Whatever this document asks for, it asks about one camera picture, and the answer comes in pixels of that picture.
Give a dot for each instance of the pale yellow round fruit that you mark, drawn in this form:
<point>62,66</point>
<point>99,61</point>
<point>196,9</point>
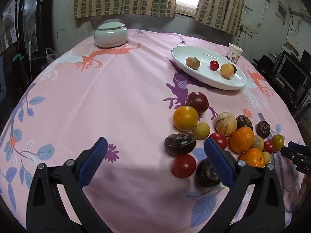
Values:
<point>258,142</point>

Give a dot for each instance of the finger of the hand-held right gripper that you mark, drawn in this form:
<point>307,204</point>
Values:
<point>290,153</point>
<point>297,146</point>

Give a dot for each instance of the printed paper cup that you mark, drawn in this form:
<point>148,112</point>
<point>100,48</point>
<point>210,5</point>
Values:
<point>234,53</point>

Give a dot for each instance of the dark maroon round fruit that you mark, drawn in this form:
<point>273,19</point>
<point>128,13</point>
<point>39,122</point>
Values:
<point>235,69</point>

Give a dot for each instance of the clear plastic bag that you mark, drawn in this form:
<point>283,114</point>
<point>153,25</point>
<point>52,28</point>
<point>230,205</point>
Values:
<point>51,56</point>

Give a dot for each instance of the white lidded ceramic jar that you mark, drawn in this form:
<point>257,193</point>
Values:
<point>110,36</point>

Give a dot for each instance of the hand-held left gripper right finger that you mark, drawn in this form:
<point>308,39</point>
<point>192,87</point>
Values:
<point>218,165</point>

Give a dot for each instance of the small mandarin orange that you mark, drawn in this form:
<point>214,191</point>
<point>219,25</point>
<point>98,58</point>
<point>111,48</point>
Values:
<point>252,159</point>

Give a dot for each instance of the white oval plate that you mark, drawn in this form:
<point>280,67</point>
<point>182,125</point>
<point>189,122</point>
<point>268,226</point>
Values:
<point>184,51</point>

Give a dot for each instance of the white wall box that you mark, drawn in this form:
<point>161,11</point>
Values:
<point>281,11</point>

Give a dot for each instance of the large yellow orange tomato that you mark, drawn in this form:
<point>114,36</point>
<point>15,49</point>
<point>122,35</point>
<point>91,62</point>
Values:
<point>185,117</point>

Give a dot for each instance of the striped cream pepino melon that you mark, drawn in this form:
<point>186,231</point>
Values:
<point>226,123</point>

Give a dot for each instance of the small red cherry tomato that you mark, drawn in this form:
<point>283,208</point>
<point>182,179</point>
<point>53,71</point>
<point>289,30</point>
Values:
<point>214,65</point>
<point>268,147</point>

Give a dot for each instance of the large dark red tomato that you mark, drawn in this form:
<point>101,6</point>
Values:
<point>198,102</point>

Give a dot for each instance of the pink printed tablecloth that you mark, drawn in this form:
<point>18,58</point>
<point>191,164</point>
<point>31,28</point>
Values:
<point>121,102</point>

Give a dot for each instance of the oblong dark passion fruit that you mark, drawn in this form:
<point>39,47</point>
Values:
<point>179,143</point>

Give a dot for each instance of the green tape strip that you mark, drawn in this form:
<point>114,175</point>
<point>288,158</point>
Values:
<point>17,57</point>

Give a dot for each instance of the yellow green round fruit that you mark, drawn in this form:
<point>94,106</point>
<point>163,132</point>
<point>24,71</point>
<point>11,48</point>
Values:
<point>201,130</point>

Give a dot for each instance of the medium red tomato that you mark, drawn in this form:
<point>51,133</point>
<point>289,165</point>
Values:
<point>219,139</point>

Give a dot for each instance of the golden yellow round fruit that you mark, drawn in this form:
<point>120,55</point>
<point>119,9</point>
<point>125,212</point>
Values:
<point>227,70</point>

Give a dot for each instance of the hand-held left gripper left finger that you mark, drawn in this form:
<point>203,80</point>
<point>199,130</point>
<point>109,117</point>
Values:
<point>94,160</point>

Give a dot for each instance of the large orange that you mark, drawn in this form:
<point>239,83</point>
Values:
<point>241,139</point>

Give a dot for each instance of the tiny yellow round fruit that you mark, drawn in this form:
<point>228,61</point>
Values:
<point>266,157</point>

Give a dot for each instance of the white power strip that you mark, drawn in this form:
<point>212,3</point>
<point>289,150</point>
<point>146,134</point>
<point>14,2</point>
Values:
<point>247,30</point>

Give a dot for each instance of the brown speckled round fruit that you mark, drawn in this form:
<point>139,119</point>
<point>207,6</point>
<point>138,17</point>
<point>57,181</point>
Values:
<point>192,62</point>

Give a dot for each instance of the small olive yellow tomato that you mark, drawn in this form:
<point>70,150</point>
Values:
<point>277,142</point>

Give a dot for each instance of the dark wooden cabinet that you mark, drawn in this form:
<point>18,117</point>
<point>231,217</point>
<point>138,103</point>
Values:
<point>38,17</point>

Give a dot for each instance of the black computer monitor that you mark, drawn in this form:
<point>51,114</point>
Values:
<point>291,71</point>

